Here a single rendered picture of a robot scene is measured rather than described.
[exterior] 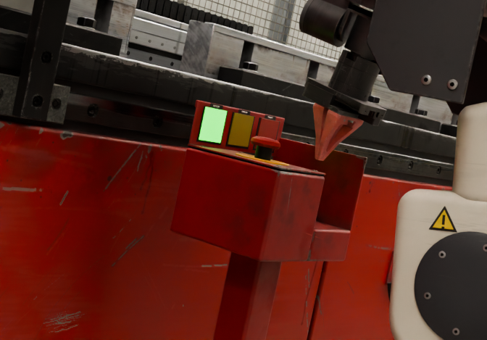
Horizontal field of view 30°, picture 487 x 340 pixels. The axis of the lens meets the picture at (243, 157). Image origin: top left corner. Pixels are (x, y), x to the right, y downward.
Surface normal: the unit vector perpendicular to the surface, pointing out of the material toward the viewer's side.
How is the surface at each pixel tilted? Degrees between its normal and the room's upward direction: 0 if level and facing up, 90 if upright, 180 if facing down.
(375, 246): 90
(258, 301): 90
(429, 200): 79
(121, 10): 90
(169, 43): 90
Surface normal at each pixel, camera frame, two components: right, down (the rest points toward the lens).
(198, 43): -0.64, -0.09
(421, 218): -0.44, -0.04
